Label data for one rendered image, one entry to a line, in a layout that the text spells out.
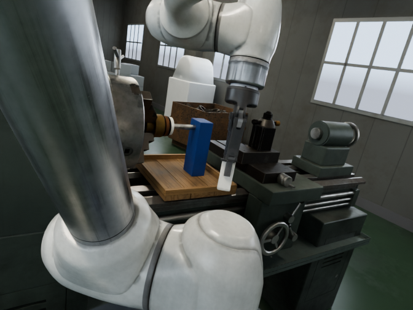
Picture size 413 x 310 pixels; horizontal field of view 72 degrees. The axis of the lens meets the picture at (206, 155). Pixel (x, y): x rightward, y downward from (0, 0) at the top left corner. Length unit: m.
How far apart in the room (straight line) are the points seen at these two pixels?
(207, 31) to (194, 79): 4.69
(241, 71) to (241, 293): 0.42
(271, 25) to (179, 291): 0.53
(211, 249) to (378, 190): 3.60
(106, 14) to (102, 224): 10.61
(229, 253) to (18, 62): 0.35
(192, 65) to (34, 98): 5.08
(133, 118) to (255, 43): 0.42
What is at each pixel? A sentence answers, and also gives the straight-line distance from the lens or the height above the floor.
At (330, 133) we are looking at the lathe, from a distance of 1.62.
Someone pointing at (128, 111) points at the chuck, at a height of 1.15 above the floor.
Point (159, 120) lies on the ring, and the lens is 1.02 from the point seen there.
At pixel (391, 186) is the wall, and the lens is 3.92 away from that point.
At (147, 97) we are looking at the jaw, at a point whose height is 1.19.
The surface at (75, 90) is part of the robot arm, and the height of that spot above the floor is 1.28.
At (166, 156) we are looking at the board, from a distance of 1.31.
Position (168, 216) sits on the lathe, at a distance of 1.04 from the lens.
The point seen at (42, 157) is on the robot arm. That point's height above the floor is 1.20.
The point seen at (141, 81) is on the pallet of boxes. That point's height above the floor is 0.71.
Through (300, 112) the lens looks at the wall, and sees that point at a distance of 4.47.
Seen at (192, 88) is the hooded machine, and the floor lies 0.90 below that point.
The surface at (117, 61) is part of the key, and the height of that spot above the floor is 1.28.
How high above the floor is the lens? 1.31
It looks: 17 degrees down
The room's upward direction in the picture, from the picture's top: 10 degrees clockwise
